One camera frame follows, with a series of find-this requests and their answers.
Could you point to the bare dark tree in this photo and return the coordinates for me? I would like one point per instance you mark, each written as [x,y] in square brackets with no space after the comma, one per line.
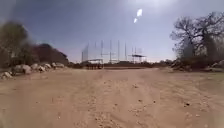
[200,38]

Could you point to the row of pale boulders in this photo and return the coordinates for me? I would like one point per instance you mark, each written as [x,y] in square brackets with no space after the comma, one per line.
[26,69]

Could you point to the reddish brown bushes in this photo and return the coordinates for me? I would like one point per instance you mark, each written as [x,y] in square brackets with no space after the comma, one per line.
[46,53]

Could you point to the roofed wooden shelter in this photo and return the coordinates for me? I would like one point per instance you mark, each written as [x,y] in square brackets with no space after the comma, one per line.
[137,58]

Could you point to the distant low shelter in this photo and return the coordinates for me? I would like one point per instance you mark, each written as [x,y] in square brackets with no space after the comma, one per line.
[94,62]

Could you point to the tall netted pole fence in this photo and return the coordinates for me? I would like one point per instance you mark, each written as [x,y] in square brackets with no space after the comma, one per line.
[111,51]

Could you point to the brown dirt ground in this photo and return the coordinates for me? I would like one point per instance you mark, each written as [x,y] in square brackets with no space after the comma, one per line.
[113,96]

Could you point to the large leafy tree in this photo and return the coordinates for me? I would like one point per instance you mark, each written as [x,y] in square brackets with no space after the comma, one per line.
[13,45]

